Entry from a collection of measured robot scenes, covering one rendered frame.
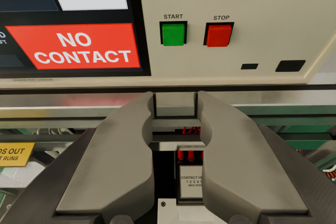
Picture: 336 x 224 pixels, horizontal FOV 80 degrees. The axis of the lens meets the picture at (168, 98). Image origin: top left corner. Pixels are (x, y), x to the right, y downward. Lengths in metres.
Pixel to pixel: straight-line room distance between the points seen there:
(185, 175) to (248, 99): 0.20
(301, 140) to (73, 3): 0.29
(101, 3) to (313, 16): 0.16
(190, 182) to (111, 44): 0.27
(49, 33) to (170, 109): 0.13
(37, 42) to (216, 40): 0.16
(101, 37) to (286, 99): 0.19
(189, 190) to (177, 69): 0.23
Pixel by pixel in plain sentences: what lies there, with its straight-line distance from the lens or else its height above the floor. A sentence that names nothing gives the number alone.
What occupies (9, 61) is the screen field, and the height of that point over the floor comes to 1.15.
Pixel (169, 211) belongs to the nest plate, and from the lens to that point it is 0.51.
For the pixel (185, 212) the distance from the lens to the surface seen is 0.41.
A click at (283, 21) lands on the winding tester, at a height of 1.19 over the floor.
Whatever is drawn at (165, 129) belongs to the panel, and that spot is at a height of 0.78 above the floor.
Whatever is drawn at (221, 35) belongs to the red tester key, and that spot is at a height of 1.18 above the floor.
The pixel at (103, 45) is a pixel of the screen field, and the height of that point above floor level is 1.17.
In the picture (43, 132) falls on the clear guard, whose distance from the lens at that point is 0.30.
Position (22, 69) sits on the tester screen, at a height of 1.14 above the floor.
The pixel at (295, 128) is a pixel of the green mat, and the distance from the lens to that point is 0.70.
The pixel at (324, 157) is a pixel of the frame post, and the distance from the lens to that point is 0.37.
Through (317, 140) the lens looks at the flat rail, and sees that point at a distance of 0.33.
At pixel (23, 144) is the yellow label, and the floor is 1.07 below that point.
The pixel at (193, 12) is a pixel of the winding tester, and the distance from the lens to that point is 0.17.
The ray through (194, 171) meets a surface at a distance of 0.38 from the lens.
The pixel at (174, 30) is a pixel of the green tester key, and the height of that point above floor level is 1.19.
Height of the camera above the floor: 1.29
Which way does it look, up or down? 53 degrees down
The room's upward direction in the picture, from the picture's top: 3 degrees counter-clockwise
